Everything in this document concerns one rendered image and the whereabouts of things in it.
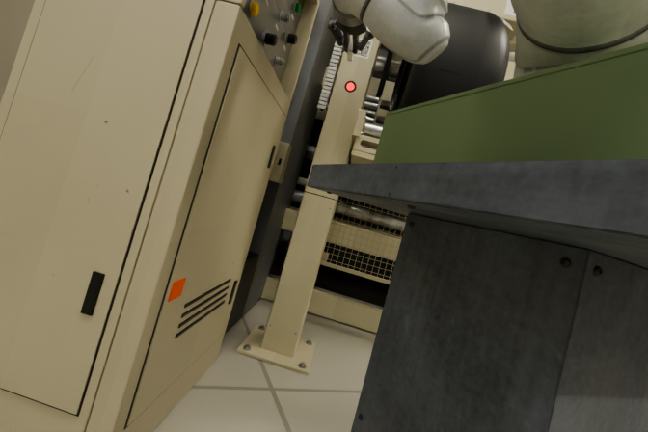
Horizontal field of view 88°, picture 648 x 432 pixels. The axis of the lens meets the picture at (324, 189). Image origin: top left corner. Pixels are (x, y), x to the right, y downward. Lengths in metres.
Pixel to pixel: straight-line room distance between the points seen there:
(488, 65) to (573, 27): 0.82
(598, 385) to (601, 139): 0.23
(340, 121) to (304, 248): 0.51
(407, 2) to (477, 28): 0.62
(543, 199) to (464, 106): 0.19
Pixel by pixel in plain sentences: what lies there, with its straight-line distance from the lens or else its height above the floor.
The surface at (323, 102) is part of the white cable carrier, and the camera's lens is 1.35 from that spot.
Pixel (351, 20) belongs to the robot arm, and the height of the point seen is 1.02.
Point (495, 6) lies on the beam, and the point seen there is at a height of 1.69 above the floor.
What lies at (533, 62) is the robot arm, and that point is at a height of 0.83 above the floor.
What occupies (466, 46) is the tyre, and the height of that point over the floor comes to 1.20.
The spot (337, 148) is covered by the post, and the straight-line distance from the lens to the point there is 1.29.
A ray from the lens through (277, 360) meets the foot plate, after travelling 1.35.
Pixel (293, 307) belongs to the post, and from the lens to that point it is 1.33.
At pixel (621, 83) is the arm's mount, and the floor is 0.72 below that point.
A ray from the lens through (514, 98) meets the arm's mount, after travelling 0.37.
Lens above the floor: 0.58
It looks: 3 degrees up
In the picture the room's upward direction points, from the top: 16 degrees clockwise
